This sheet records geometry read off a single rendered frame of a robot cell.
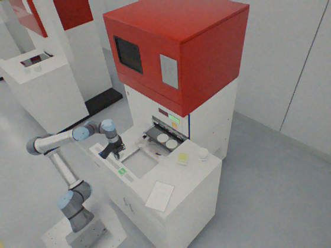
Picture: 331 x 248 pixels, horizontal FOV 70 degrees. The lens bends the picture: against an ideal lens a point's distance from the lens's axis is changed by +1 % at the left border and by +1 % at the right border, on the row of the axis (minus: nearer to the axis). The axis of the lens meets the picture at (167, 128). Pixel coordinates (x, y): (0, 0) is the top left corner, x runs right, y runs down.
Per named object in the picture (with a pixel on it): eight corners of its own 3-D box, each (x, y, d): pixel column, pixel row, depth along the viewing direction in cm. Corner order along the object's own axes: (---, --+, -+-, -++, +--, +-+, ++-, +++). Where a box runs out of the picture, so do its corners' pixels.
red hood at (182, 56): (173, 51, 256) (169, -11, 215) (239, 75, 212) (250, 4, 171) (118, 81, 220) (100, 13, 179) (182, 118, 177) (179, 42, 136)
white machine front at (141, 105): (132, 110, 252) (125, 78, 225) (190, 148, 208) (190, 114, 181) (129, 111, 251) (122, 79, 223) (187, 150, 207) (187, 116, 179)
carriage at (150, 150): (141, 140, 216) (140, 137, 213) (169, 161, 196) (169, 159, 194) (135, 144, 212) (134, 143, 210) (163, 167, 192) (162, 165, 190)
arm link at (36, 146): (13, 144, 144) (80, 123, 131) (27, 139, 155) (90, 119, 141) (21, 162, 146) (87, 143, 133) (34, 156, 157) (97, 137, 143)
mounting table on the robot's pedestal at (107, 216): (80, 294, 147) (73, 289, 138) (48, 244, 171) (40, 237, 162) (136, 238, 169) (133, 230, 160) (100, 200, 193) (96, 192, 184)
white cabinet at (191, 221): (152, 167, 298) (142, 119, 241) (214, 218, 246) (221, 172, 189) (110, 202, 267) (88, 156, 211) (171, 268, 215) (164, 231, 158)
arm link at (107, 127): (102, 117, 148) (115, 118, 146) (107, 129, 156) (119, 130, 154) (97, 126, 142) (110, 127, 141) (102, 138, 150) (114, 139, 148)
